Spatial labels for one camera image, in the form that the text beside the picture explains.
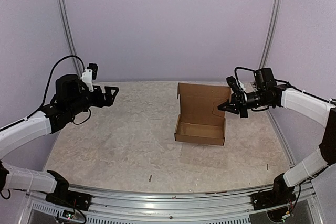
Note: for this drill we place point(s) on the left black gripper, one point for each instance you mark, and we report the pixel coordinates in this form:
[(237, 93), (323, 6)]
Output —
[(108, 101)]

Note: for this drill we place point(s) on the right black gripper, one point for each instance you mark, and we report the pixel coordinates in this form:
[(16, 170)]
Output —
[(235, 108)]

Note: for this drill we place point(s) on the brown cardboard box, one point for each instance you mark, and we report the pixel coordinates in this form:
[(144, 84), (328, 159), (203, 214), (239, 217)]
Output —
[(200, 121)]

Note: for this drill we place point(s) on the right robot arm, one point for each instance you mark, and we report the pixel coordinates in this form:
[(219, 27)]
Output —
[(271, 93)]

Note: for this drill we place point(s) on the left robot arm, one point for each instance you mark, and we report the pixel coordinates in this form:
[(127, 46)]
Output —
[(73, 96)]

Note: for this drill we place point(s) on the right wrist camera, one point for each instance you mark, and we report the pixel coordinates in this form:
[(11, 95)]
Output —
[(236, 89)]

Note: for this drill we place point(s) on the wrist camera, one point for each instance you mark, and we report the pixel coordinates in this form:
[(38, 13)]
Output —
[(90, 74), (236, 89)]

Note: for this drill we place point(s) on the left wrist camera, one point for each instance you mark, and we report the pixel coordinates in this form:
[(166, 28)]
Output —
[(90, 74)]

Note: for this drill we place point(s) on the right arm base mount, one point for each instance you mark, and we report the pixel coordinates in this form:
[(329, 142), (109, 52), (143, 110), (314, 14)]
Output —
[(268, 198)]

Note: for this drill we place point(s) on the front aluminium rail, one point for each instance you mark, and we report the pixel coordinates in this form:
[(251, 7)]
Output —
[(233, 206)]

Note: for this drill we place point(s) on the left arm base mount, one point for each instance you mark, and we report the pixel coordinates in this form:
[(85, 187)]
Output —
[(71, 199)]

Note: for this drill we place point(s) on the left aluminium frame post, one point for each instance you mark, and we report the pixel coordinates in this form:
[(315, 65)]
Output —
[(66, 26)]

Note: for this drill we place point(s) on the aluminium frame post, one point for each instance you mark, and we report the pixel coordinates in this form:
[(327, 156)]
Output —
[(66, 26), (270, 33)]

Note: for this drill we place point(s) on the right aluminium frame post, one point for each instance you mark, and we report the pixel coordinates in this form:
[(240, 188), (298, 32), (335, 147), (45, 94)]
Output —
[(270, 33)]

